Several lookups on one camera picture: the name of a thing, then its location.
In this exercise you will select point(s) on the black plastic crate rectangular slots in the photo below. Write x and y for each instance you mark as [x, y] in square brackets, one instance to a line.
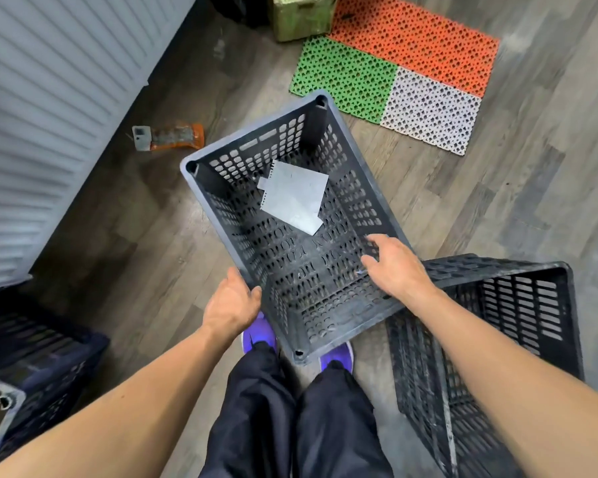
[528, 303]

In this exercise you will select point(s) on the purple left shoe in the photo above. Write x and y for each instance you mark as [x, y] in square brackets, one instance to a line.
[259, 333]

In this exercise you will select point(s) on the white torn paper sheet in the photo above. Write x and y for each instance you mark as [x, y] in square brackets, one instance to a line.
[296, 199]

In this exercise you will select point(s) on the person's left forearm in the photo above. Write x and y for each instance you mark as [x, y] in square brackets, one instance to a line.
[109, 413]

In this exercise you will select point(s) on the person's right hand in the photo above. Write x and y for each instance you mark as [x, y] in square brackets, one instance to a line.
[401, 271]

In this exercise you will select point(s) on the orange clear packet white tag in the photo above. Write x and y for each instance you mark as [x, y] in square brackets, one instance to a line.
[174, 136]

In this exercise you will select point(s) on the black trousers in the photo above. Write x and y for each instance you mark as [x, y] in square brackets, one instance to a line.
[329, 428]

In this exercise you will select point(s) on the person's right forearm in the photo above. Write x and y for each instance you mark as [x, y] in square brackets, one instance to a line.
[518, 383]

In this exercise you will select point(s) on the person's left hand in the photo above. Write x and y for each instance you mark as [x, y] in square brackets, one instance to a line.
[231, 306]

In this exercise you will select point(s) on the white wall radiator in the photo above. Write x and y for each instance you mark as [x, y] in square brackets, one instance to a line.
[55, 119]

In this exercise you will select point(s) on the purple right shoe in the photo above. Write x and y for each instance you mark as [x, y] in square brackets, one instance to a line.
[336, 355]

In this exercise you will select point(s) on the green cardboard box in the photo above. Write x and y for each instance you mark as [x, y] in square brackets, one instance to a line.
[301, 17]

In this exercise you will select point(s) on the orange green white floor mat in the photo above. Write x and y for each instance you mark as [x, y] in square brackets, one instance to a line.
[403, 54]

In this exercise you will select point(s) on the purple shoe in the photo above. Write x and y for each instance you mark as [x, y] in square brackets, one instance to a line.
[336, 355]
[259, 333]

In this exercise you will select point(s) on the blue plastic crate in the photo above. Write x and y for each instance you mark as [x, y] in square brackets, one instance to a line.
[45, 353]

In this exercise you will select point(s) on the black plastic crate oval holes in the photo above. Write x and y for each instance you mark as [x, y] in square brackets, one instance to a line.
[304, 288]

